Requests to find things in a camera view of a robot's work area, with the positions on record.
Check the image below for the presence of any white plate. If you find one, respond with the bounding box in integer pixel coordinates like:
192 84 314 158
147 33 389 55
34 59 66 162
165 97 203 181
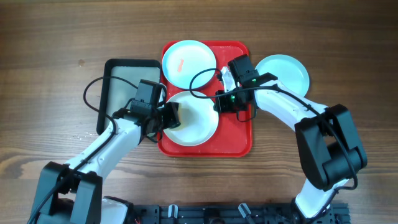
164 91 219 147

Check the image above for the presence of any light blue plate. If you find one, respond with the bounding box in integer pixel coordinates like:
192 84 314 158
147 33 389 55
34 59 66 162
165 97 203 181
256 54 310 96
162 40 217 90

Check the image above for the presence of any green yellow sponge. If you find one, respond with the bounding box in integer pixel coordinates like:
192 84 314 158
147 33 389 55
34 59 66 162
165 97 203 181
175 103 197 130

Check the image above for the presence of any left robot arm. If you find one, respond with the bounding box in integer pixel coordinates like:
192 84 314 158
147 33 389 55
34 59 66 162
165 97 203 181
29 100 180 223

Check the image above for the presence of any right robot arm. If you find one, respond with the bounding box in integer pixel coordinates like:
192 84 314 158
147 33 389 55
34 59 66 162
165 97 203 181
216 70 368 223

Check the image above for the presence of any red plastic tray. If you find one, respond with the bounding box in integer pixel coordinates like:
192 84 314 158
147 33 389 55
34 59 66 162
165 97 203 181
157 40 252 157

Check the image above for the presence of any black water tray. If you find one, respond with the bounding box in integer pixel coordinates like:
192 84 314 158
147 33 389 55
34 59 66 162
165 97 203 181
96 58 160 134

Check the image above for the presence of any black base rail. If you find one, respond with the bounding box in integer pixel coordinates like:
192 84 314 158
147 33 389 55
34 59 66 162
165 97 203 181
130 202 351 224

